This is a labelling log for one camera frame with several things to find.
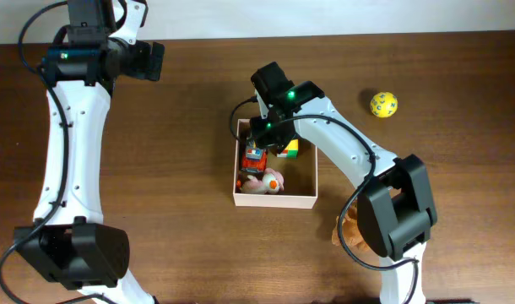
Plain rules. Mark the pink white toy duck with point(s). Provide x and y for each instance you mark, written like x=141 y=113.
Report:
x=271 y=182

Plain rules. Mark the white open cardboard box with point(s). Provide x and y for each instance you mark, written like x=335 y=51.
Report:
x=300 y=174

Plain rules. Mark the colourful puzzle cube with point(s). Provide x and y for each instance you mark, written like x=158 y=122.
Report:
x=290 y=151

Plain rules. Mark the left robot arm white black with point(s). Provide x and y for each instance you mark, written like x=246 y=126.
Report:
x=68 y=242

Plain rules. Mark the red grey toy truck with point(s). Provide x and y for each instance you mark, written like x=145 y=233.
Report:
x=254 y=159

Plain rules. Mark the brown teddy bear plush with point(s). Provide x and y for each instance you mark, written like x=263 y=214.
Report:
x=351 y=234

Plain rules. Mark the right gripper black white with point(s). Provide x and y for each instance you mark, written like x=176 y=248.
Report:
x=262 y=139

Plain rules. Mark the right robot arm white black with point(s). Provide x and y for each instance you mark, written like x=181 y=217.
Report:
x=393 y=198

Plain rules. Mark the yellow ball with blue letters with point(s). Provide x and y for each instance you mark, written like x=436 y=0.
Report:
x=384 y=104

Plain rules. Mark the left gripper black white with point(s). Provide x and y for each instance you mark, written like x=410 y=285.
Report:
x=151 y=70

